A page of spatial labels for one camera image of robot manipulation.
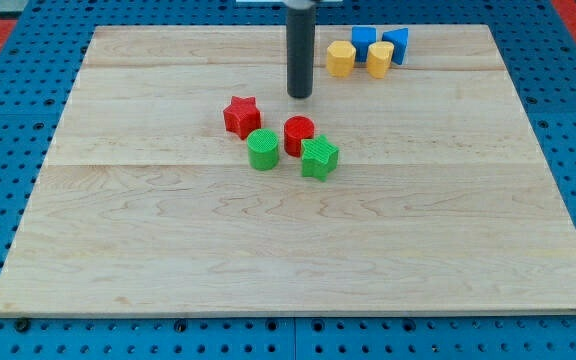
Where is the blue triangle block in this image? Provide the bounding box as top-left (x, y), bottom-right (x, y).
top-left (382, 27), bottom-right (409, 65)

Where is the red cylinder block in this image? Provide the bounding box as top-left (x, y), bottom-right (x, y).
top-left (283, 116), bottom-right (315, 157)

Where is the light wooden board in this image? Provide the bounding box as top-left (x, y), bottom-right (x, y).
top-left (0, 25), bottom-right (576, 318)

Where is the red star block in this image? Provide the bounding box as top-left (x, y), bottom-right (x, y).
top-left (223, 96), bottom-right (262, 140)

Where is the blue cube block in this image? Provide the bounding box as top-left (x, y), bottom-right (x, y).
top-left (351, 26), bottom-right (377, 63)

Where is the green cylinder block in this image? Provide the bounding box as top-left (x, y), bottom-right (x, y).
top-left (247, 128), bottom-right (279, 171)

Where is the yellow hexagon block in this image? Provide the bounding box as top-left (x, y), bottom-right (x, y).
top-left (326, 40), bottom-right (356, 78)

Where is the green star block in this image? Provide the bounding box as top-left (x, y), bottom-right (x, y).
top-left (301, 135), bottom-right (339, 182)

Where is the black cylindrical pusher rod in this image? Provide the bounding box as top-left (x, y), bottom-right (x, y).
top-left (284, 0), bottom-right (316, 99)

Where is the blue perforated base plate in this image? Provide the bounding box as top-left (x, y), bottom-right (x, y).
top-left (0, 1), bottom-right (576, 359)

